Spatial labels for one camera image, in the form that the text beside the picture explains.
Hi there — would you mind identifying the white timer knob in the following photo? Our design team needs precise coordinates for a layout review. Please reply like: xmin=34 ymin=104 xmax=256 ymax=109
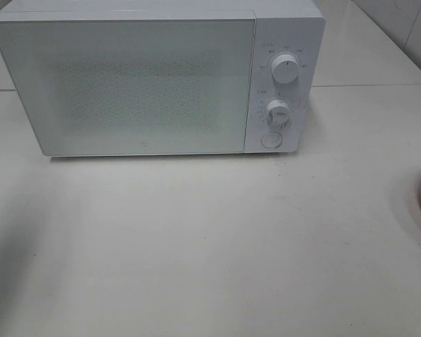
xmin=265 ymin=100 xmax=290 ymax=125

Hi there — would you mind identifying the round white door button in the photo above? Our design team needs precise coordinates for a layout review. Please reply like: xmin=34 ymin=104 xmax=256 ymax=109
xmin=261 ymin=131 xmax=282 ymax=149

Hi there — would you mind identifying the white microwave door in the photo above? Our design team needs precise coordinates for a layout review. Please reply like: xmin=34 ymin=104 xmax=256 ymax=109
xmin=0 ymin=20 xmax=254 ymax=157

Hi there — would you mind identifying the upper white power knob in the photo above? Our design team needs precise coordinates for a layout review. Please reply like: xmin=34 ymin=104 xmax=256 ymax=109
xmin=270 ymin=52 xmax=300 ymax=84

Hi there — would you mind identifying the white microwave oven body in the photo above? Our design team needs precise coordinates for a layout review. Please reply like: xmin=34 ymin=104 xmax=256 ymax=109
xmin=0 ymin=1 xmax=326 ymax=156

